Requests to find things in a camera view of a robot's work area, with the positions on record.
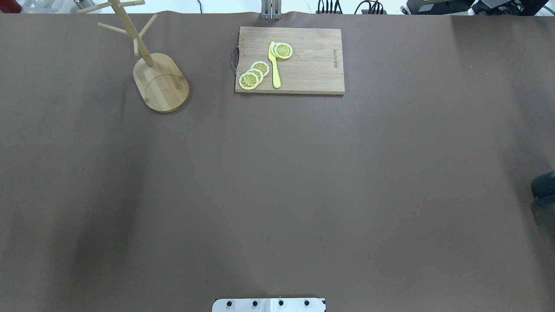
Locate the dark blue mug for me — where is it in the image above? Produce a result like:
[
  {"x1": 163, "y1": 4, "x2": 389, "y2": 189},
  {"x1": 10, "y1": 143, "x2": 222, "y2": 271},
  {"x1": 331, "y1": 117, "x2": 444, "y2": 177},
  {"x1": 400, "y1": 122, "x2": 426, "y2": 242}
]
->
[{"x1": 531, "y1": 170, "x2": 555, "y2": 205}]

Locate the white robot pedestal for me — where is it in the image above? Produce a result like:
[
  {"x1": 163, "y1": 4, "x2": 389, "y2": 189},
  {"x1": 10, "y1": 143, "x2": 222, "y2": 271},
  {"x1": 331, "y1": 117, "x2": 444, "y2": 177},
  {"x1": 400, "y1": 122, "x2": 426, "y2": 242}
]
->
[{"x1": 212, "y1": 298, "x2": 326, "y2": 312}]

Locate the yellow plastic knife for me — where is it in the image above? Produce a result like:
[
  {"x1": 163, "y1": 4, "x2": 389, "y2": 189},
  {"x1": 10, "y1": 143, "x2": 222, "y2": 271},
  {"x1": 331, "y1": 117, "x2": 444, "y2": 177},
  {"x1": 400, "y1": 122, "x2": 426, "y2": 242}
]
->
[{"x1": 268, "y1": 41, "x2": 281, "y2": 89}]

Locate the wooden cutting board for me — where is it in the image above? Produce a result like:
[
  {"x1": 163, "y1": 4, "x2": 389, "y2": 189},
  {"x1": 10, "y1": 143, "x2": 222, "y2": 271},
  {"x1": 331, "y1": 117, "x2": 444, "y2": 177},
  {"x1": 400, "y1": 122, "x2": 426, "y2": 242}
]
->
[{"x1": 235, "y1": 26, "x2": 345, "y2": 95}]

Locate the lemon slice under knife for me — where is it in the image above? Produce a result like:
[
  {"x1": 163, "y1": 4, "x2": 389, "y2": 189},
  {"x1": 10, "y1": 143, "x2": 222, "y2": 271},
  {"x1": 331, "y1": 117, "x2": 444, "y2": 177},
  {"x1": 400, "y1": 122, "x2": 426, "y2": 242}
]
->
[{"x1": 270, "y1": 42, "x2": 293, "y2": 59}]

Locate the aluminium frame post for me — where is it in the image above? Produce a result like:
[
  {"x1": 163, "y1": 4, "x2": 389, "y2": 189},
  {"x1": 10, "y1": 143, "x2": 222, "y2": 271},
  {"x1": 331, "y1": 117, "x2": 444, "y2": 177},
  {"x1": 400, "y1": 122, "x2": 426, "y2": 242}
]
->
[{"x1": 260, "y1": 0, "x2": 283, "y2": 20}]

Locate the lemon slice middle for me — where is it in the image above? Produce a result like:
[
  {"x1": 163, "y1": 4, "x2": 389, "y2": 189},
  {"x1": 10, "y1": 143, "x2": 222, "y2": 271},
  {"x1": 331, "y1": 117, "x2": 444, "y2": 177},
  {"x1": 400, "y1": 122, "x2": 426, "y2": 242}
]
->
[{"x1": 247, "y1": 68, "x2": 264, "y2": 83}]

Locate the lemon slice near handle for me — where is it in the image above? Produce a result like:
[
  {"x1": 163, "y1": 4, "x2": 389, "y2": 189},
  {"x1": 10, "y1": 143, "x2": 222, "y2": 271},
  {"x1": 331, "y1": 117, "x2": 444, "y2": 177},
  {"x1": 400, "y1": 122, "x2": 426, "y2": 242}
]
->
[{"x1": 238, "y1": 72, "x2": 260, "y2": 90}]

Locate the wooden cup storage rack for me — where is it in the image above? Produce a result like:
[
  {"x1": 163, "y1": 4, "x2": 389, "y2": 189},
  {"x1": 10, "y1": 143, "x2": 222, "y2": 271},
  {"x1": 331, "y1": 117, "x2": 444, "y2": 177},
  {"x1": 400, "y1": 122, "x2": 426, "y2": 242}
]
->
[{"x1": 77, "y1": 0, "x2": 190, "y2": 113}]

